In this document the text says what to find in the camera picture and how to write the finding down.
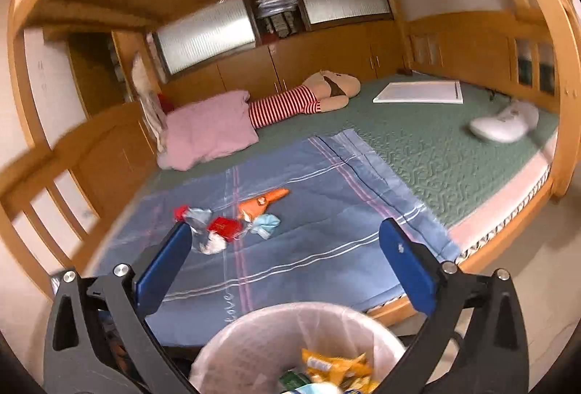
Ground white lined trash bin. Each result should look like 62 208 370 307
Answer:
189 302 405 393

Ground yellow snack wrapper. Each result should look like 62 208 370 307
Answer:
301 349 379 393

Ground crumpled white tissue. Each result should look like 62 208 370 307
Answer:
199 233 227 255

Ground red snack wrapper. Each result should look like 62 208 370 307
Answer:
173 205 190 222

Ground clear plastic wrapper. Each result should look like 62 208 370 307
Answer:
182 207 213 253

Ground red cardboard box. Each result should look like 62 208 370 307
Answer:
208 216 244 243

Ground orange snack bag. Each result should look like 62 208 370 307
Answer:
237 187 289 222

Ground light blue face mask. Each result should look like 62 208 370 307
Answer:
249 214 281 240

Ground green bed mattress cover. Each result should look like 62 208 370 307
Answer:
145 73 561 229

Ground blue striped blanket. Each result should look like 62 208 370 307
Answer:
94 129 460 346

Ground pink pillow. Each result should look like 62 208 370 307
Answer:
158 90 259 172

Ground white plush toy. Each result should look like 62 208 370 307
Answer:
469 101 540 144

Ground white flat board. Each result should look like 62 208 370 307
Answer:
373 80 464 105

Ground striped plush doll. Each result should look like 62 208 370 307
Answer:
248 70 361 129

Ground books on shelf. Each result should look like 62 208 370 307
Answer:
252 0 303 44

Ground wooden bed frame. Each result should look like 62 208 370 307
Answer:
0 0 581 326

